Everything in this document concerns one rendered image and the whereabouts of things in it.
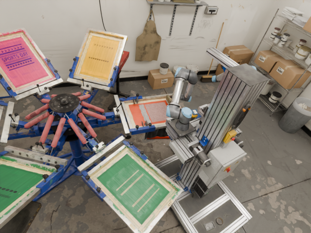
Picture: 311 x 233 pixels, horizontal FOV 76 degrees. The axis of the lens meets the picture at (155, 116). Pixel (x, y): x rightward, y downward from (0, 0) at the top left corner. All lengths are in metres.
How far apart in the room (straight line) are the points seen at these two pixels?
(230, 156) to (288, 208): 1.88
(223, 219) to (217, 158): 1.12
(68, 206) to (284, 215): 3.07
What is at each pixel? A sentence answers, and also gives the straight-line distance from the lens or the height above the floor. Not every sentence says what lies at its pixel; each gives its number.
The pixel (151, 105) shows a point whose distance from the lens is 2.76.
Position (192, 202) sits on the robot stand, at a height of 0.21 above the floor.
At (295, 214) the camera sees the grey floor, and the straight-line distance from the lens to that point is 3.88.
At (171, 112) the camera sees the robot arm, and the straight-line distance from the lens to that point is 1.99.
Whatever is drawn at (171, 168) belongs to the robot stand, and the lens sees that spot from 3.06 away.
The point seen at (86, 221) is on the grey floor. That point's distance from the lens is 2.96.
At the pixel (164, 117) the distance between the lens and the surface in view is 2.63.
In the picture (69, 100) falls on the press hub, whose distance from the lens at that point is 2.31.
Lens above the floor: 2.81
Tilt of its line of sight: 45 degrees down
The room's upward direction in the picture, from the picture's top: 11 degrees clockwise
